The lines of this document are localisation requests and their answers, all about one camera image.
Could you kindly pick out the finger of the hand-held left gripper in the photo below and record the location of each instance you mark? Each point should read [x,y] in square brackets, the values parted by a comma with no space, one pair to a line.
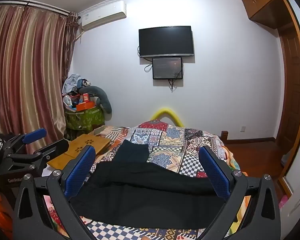
[35,133]
[55,147]

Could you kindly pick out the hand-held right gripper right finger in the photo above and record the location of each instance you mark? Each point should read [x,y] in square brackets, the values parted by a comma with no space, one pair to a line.
[215,172]

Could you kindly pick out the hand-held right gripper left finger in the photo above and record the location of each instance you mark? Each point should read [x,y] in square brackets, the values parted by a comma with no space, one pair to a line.
[81,170]

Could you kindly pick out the dark pants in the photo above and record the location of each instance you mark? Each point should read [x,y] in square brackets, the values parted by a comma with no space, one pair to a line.
[145,187]

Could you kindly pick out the orange fleece blanket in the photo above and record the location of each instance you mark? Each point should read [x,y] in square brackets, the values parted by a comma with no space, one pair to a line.
[233,163]

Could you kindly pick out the wooden lap table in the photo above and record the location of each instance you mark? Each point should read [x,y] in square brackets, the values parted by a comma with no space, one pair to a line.
[85,142]

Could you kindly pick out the green patterned storage box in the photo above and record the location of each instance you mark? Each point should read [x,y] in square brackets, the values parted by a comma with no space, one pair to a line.
[86,118]

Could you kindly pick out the orange cloth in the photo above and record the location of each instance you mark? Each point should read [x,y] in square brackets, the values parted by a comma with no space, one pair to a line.
[0,212]

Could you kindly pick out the orange box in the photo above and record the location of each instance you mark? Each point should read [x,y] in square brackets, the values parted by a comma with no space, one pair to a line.
[85,105]

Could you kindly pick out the patchwork patterned blanket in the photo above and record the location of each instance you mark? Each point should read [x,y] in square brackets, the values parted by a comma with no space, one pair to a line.
[175,140]

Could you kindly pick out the small red box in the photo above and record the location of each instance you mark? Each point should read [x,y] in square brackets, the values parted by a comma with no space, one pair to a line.
[85,97]

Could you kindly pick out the pile of clothes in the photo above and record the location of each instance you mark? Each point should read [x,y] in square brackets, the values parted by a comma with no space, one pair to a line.
[71,82]

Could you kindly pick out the striped pink curtain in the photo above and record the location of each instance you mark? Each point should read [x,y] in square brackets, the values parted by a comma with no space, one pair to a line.
[27,67]

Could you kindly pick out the grey plush pillow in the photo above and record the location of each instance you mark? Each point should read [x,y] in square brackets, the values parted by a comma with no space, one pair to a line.
[103,97]

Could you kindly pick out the yellow foam bumper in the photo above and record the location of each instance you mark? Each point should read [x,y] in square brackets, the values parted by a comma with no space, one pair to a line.
[168,112]

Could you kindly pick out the wooden door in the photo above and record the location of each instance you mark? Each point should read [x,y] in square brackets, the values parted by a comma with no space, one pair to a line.
[293,92]

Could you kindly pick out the small black monitor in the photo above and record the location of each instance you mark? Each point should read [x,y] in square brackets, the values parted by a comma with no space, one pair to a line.
[167,68]

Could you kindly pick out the white air conditioner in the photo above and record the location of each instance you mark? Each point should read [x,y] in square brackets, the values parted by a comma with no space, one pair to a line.
[102,15]

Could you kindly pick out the wooden overhead cabinet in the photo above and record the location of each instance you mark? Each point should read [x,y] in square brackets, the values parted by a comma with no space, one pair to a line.
[260,2]

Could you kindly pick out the wooden bed frame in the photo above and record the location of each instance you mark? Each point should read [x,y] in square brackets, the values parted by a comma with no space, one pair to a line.
[225,135]

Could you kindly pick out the white wall socket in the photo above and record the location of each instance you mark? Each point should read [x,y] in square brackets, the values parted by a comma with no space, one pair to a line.
[242,129]

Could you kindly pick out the curtain rail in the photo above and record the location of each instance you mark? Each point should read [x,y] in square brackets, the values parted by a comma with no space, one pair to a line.
[35,6]

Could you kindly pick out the black wall television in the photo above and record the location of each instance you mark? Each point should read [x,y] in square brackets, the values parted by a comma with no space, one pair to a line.
[166,41]

